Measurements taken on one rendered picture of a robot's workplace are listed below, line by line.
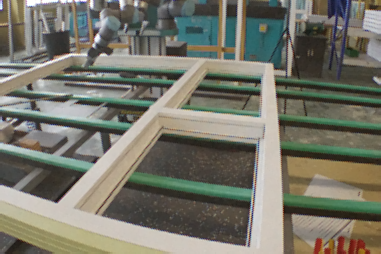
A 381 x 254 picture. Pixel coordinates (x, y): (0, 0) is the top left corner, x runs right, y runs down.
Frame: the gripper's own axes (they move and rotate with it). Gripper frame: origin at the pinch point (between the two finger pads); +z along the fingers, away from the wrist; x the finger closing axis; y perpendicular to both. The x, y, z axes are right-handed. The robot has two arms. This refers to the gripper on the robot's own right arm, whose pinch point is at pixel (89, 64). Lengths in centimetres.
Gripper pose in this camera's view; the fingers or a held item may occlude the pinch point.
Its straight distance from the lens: 179.9
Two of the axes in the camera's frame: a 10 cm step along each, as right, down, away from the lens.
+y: -7.8, -6.2, -1.0
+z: -5.9, 6.7, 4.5
